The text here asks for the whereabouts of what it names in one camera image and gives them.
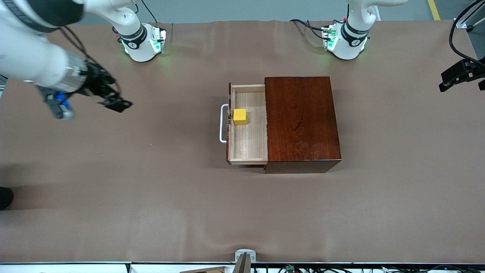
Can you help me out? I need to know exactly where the light wood drawer white handle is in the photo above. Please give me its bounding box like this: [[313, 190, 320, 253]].
[[220, 82, 269, 166]]

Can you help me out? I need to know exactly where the brown table cloth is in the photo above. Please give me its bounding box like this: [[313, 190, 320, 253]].
[[0, 20, 485, 264]]

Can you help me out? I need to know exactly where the black shoe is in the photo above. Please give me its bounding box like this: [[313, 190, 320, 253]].
[[0, 187, 14, 210]]

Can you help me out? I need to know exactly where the dark brown wooden cabinet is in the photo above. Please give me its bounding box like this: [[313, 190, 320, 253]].
[[264, 76, 342, 174]]

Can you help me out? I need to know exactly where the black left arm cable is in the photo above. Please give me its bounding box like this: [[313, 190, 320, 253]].
[[449, 0, 485, 66]]

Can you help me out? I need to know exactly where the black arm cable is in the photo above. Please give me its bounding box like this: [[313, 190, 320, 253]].
[[60, 26, 122, 95], [449, 0, 485, 66]]

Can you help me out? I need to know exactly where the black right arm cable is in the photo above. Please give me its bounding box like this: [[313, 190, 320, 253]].
[[60, 26, 122, 95]]

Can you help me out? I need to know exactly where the aluminium frame profile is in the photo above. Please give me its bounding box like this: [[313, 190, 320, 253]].
[[455, 0, 485, 32]]

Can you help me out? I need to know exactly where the black base cable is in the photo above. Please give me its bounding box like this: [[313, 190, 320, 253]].
[[142, 0, 158, 24], [289, 19, 327, 40]]

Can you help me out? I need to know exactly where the grey metal bracket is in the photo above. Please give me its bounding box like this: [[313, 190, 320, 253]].
[[233, 249, 257, 273]]

